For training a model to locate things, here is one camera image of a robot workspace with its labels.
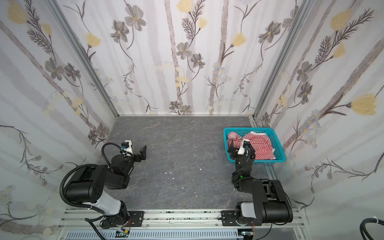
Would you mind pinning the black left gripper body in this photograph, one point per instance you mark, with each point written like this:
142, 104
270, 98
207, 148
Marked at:
136, 156

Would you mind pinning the red white striped tank top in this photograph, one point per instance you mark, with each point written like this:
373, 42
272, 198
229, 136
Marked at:
261, 144

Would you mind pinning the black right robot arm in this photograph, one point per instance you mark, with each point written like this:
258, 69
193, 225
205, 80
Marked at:
270, 204

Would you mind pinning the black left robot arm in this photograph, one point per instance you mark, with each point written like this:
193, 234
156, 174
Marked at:
84, 187

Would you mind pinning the teal plastic basket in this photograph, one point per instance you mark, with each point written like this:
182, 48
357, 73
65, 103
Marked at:
279, 152

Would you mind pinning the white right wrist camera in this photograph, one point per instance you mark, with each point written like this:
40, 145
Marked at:
242, 150

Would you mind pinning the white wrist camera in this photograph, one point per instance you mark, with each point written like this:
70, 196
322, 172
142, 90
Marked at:
126, 148
242, 150

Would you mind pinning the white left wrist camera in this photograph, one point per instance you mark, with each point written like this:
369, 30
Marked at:
126, 148

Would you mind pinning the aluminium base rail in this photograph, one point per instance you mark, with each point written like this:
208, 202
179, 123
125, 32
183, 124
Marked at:
156, 219

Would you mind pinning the white slotted cable duct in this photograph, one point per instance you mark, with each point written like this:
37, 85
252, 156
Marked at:
188, 234

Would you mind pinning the black cable bundle right corner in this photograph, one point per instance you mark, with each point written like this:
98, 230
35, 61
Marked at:
372, 229

